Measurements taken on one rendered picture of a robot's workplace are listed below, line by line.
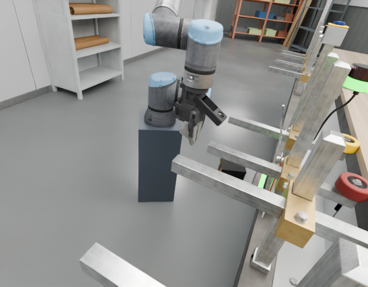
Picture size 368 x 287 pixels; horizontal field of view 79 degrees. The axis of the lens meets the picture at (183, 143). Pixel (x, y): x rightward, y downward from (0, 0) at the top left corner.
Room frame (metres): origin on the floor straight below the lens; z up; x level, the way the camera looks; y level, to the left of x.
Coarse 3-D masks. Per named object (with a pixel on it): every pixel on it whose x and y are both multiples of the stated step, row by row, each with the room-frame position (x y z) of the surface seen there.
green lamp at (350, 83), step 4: (348, 76) 0.54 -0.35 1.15; (348, 80) 0.54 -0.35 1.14; (352, 80) 0.53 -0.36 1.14; (356, 80) 0.52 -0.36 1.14; (344, 84) 0.54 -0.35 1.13; (348, 84) 0.53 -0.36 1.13; (352, 84) 0.52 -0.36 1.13; (356, 84) 0.52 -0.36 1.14; (360, 84) 0.52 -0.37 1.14; (364, 84) 0.51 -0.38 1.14; (352, 88) 0.52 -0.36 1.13; (356, 88) 0.52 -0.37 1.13; (360, 88) 0.51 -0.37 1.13; (364, 88) 0.51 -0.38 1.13
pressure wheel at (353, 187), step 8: (344, 176) 0.48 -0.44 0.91; (352, 176) 0.49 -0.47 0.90; (360, 176) 0.49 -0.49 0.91; (336, 184) 0.47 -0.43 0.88; (344, 184) 0.45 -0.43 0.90; (352, 184) 0.45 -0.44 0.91; (360, 184) 0.46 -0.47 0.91; (344, 192) 0.44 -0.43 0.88; (352, 192) 0.43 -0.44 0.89; (360, 192) 0.43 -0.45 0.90; (360, 200) 0.43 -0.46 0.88; (336, 208) 0.46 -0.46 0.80
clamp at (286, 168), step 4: (284, 160) 0.57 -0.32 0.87; (284, 164) 0.55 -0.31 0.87; (300, 164) 0.56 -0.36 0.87; (284, 168) 0.53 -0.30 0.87; (288, 168) 0.53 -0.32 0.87; (292, 168) 0.53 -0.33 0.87; (296, 168) 0.54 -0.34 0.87; (300, 168) 0.54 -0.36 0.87; (284, 172) 0.51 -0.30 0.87; (288, 172) 0.51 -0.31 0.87; (292, 172) 0.52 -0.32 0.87; (296, 172) 0.52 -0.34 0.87; (280, 176) 0.49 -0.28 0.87; (284, 176) 0.49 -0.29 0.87; (296, 176) 0.50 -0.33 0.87; (280, 180) 0.49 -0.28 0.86; (284, 180) 0.48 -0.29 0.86; (276, 184) 0.49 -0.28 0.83; (280, 184) 0.48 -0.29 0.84; (276, 188) 0.49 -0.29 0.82; (280, 188) 0.48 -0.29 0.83
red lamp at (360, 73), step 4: (352, 64) 0.55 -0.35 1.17; (352, 68) 0.54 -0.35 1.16; (356, 68) 0.53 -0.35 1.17; (360, 68) 0.53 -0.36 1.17; (352, 72) 0.54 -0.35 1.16; (356, 72) 0.53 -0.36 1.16; (360, 72) 0.52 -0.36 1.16; (364, 72) 0.52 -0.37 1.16; (352, 76) 0.53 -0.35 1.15; (356, 76) 0.53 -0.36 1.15; (360, 76) 0.52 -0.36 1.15; (364, 76) 0.52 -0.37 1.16
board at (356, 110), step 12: (336, 48) 2.86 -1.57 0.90; (348, 60) 2.22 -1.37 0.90; (360, 60) 2.31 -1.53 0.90; (348, 96) 1.19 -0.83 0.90; (360, 96) 1.22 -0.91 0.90; (348, 108) 1.01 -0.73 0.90; (360, 108) 1.03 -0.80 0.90; (348, 120) 0.92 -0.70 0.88; (360, 120) 0.89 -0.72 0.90; (360, 132) 0.78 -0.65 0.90; (360, 144) 0.68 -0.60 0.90; (360, 156) 0.62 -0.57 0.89; (360, 168) 0.58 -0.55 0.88
